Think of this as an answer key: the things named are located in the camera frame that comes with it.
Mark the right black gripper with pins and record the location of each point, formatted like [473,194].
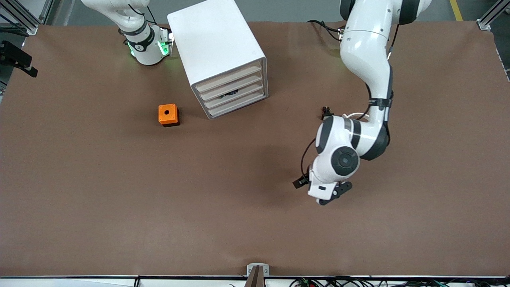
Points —
[15,54]

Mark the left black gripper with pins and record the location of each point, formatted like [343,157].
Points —
[301,182]

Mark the green mushroom push button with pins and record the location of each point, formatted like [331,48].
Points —
[230,94]

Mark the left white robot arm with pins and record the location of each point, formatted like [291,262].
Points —
[366,48]

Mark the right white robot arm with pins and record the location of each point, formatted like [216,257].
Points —
[147,48]

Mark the orange box with hole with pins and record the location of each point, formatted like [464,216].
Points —
[162,116]

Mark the aluminium frame post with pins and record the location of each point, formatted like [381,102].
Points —
[488,20]
[28,26]

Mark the black switch with white cap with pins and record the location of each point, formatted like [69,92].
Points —
[326,111]

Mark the grey table edge bracket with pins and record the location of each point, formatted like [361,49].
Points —
[250,270]

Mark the white table edge rail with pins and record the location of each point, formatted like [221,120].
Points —
[79,282]

